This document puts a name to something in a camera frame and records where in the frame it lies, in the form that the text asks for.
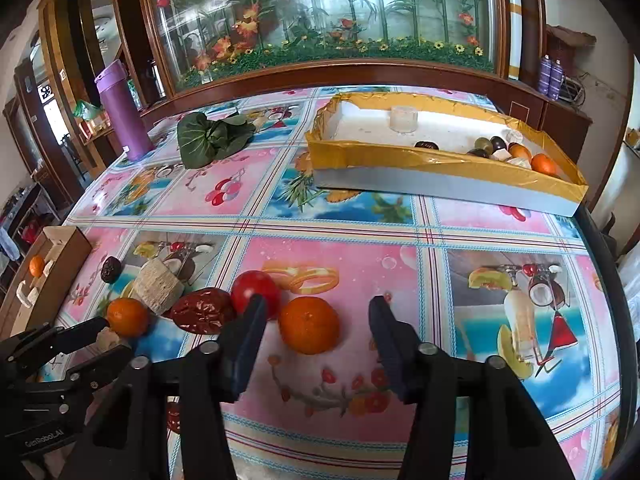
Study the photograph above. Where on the brown cardboard box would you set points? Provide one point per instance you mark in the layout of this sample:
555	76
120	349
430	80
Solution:
60	270

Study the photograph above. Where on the yellow taped white box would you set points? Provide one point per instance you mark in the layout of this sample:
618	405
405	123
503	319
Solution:
400	180

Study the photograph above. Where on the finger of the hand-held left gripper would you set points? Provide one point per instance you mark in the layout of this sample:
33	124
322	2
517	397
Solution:
82	335
102	367

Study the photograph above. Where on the wooden side cabinet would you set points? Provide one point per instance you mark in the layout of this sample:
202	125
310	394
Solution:
550	112

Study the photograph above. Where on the large orange mandarin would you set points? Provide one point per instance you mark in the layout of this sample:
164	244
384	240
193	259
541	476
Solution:
309	325

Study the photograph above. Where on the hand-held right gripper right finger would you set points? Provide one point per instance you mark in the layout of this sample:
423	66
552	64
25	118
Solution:
390	355

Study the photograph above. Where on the small dark dried fruit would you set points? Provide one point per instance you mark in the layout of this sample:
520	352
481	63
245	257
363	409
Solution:
110	269

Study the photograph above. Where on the green leafy vegetable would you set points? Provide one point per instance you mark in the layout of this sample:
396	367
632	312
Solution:
210	137

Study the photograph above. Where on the purple thermos bottle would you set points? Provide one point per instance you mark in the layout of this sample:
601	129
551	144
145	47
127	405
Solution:
122	110

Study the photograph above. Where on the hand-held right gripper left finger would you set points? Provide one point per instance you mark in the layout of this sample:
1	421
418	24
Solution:
245	350

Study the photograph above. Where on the brown wicker basket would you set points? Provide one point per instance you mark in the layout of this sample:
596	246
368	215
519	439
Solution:
565	42

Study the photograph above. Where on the small orange mandarin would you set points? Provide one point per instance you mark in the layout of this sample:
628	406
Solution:
127	316
36	265

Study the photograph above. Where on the green grape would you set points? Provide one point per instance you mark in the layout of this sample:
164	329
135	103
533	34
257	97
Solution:
482	142

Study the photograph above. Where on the green package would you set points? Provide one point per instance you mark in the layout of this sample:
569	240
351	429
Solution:
87	109

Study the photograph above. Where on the large beige ribbed chunk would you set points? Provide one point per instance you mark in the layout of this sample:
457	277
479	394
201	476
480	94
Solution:
156	285

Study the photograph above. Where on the red date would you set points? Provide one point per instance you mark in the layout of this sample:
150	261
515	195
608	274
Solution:
200	310

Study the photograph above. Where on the red tomato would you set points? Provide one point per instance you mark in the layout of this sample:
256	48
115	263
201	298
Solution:
250	285

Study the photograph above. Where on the dark grape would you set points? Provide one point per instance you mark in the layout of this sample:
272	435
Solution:
498	143
477	153

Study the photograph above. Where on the clear plastic cup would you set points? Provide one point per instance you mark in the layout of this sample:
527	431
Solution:
404	119

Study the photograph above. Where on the white yellow striped column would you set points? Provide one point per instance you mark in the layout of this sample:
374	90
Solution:
511	10

